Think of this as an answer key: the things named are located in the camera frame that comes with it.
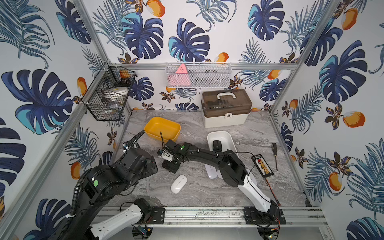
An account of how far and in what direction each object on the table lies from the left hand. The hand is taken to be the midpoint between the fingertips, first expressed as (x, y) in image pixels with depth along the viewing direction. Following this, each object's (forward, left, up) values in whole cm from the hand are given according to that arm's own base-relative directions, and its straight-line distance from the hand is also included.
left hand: (148, 163), depth 62 cm
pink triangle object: (+53, -8, +7) cm, 54 cm away
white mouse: (+1, -11, -26) cm, 28 cm away
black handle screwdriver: (+28, -71, -26) cm, 80 cm away
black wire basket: (+30, +34, 0) cm, 45 cm away
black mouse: (+27, -33, -26) cm, 50 cm away
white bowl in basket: (+35, +25, +7) cm, 44 cm away
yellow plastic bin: (+39, 0, -26) cm, 47 cm away
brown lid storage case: (+44, -36, -7) cm, 58 cm away
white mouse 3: (+6, -52, -25) cm, 58 cm away
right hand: (+14, -5, -29) cm, 33 cm away
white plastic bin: (+34, -40, -26) cm, 58 cm away
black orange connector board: (+16, -60, -26) cm, 67 cm away
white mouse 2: (-3, -29, +1) cm, 29 cm away
